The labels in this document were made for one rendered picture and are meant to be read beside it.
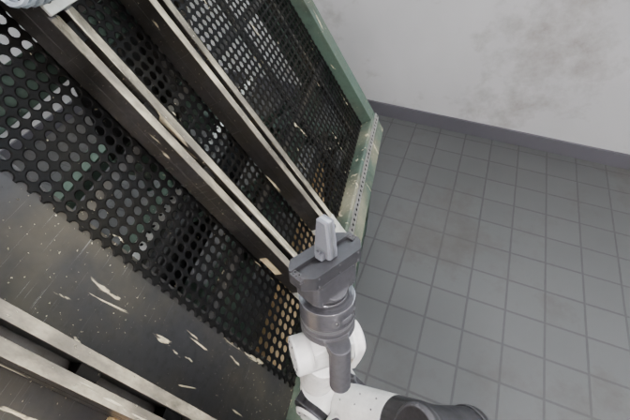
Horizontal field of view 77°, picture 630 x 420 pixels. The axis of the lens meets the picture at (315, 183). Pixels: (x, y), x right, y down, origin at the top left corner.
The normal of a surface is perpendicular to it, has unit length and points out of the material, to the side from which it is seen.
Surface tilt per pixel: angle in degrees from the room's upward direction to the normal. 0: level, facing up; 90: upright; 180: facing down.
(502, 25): 90
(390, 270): 0
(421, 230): 0
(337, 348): 16
